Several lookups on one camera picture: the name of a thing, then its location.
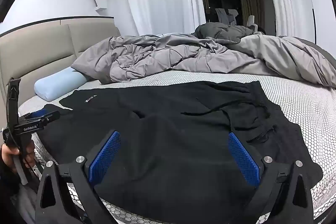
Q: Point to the white chair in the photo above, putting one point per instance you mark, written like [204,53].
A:
[251,22]

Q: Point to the person's left hand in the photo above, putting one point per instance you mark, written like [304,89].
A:
[6,155]

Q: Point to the grey duvet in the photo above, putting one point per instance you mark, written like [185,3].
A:
[183,56]

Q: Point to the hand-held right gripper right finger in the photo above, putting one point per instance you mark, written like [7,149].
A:
[242,158]

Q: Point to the person's left forearm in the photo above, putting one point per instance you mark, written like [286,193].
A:
[8,184]

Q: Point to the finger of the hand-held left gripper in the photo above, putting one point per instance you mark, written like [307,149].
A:
[51,116]
[36,115]

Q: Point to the hanging grey clothes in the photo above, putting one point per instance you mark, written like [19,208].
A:
[227,15]

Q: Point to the dark grey blanket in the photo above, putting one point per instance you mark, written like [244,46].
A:
[223,31]

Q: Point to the light blue pillow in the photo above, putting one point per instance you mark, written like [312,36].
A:
[57,85]

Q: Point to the black pants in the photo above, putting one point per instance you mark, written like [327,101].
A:
[162,150]

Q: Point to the beige padded headboard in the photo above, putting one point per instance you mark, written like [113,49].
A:
[39,50]

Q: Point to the beige curtain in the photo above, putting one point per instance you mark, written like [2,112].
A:
[250,3]

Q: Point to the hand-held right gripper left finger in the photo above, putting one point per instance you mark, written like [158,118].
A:
[105,158]

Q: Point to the bed with honeycomb sheet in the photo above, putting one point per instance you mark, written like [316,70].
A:
[296,103]

